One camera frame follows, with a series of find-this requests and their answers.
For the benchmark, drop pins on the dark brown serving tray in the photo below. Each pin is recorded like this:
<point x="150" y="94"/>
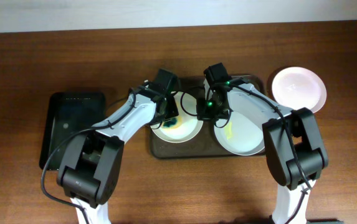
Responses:
<point x="204" y="144"/>

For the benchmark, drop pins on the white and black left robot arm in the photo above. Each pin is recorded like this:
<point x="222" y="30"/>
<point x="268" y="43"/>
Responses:
<point x="90" y="166"/>

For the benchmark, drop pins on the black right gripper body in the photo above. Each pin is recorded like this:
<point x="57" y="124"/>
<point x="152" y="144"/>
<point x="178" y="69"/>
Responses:
<point x="209" y="111"/>

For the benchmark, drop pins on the pale grey plate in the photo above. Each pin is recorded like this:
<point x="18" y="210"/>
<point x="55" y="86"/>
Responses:
<point x="239" y="136"/>

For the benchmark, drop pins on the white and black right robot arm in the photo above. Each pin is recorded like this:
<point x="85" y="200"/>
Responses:
<point x="293" y="147"/>

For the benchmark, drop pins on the white plate back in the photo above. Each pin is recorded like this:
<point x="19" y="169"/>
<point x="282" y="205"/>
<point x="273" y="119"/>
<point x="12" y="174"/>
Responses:
<point x="189" y="128"/>

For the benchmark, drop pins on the black water tray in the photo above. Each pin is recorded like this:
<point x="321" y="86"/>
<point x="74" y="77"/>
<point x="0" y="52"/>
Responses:
<point x="69" y="112"/>

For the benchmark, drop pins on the green and yellow sponge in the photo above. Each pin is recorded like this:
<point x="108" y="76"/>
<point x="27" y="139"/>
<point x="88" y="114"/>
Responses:
<point x="172" y="123"/>

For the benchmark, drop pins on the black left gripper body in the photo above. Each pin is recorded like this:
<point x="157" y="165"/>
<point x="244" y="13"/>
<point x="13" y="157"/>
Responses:
<point x="169" y="111"/>

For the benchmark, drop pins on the white plate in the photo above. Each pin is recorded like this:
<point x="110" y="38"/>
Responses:
<point x="189" y="128"/>
<point x="298" y="87"/>

